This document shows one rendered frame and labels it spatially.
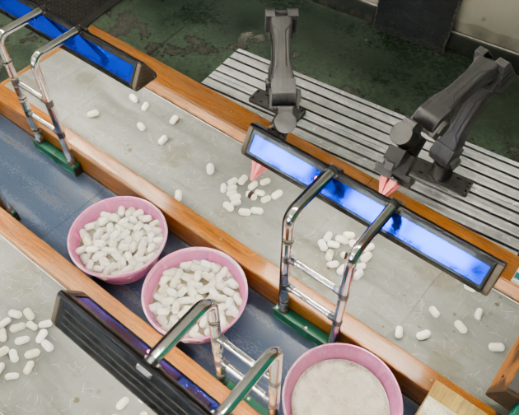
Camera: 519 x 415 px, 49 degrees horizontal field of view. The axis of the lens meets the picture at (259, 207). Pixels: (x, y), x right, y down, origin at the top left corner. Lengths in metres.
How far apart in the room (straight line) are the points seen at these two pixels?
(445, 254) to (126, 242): 0.84
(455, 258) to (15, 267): 1.10
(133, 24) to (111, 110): 1.75
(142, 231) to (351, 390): 0.70
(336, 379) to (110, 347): 0.58
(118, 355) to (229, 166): 0.85
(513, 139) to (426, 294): 1.70
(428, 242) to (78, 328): 0.69
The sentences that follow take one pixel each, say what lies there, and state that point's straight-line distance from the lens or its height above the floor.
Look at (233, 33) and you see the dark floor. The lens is 3.53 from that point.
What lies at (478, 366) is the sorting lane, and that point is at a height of 0.74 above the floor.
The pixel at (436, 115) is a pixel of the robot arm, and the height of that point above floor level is 1.04.
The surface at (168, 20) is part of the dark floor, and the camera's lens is 3.68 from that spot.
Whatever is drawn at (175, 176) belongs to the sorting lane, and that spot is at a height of 0.74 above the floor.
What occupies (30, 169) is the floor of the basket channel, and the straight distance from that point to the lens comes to 1.96.
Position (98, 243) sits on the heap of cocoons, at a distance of 1.63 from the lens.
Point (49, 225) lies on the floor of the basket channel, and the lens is 1.79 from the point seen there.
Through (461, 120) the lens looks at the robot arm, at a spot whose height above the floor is 0.91.
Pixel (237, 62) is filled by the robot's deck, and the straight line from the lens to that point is 2.22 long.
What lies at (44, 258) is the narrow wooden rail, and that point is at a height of 0.76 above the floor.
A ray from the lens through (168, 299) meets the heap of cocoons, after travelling 1.49.
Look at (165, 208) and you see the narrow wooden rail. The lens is 1.63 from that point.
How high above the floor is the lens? 2.03
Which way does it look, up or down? 52 degrees down
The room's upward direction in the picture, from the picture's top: straight up
